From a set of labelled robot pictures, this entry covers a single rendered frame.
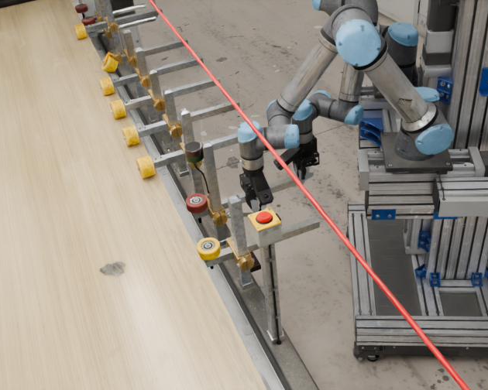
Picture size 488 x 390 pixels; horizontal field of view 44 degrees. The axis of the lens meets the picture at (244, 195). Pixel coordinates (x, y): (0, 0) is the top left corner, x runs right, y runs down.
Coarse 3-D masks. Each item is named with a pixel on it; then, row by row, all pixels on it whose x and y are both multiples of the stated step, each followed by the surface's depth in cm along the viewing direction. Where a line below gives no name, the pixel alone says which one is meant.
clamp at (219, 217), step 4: (208, 200) 227; (208, 204) 225; (208, 208) 224; (212, 212) 221; (216, 212) 221; (220, 212) 221; (224, 212) 222; (212, 216) 221; (216, 216) 220; (220, 216) 220; (224, 216) 220; (212, 220) 221; (216, 220) 220; (220, 220) 221; (224, 220) 222; (220, 224) 222
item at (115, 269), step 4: (108, 264) 198; (112, 264) 199; (116, 264) 199; (120, 264) 199; (124, 264) 200; (100, 268) 198; (104, 268) 198; (108, 268) 198; (112, 268) 198; (116, 268) 196; (120, 268) 198; (104, 272) 197; (108, 272) 197; (112, 272) 197; (116, 272) 197; (120, 272) 196; (116, 276) 196
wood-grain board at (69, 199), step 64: (64, 0) 400; (0, 64) 332; (64, 64) 324; (0, 128) 277; (64, 128) 272; (0, 192) 239; (64, 192) 235; (128, 192) 231; (0, 256) 209; (64, 256) 206; (128, 256) 203; (192, 256) 200; (0, 320) 186; (64, 320) 184; (128, 320) 181; (192, 320) 179; (0, 384) 168; (64, 384) 166; (128, 384) 164; (192, 384) 162; (256, 384) 160
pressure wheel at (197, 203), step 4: (192, 196) 224; (196, 196) 224; (200, 196) 224; (204, 196) 223; (188, 200) 222; (192, 200) 222; (196, 200) 222; (200, 200) 222; (204, 200) 221; (188, 204) 220; (192, 204) 220; (196, 204) 220; (200, 204) 220; (204, 204) 221; (188, 208) 221; (192, 208) 220; (196, 208) 220; (200, 208) 220; (204, 208) 221; (192, 212) 221; (196, 212) 221; (200, 212) 221; (200, 220) 228
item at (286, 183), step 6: (282, 180) 234; (288, 180) 233; (270, 186) 231; (276, 186) 232; (282, 186) 233; (288, 186) 234; (240, 198) 228; (222, 204) 226; (228, 204) 227; (204, 210) 224; (198, 216) 225
